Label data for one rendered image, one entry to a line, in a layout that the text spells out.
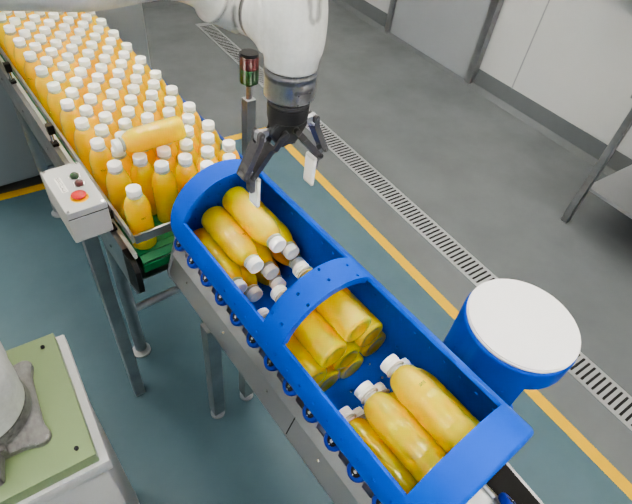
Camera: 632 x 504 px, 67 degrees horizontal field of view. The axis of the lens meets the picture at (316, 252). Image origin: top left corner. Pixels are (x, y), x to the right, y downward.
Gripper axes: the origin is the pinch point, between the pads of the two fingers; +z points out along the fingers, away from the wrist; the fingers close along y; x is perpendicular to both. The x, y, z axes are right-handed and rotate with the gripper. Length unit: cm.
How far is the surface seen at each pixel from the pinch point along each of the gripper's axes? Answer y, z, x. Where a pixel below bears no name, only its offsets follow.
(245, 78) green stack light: 32, 13, 66
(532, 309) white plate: 48, 28, -43
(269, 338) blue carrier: -14.9, 19.2, -18.5
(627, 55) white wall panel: 331, 58, 55
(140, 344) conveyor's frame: -22, 123, 65
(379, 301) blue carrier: 12.3, 21.9, -22.8
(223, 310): -12.2, 38.7, 5.4
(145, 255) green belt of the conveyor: -20, 42, 36
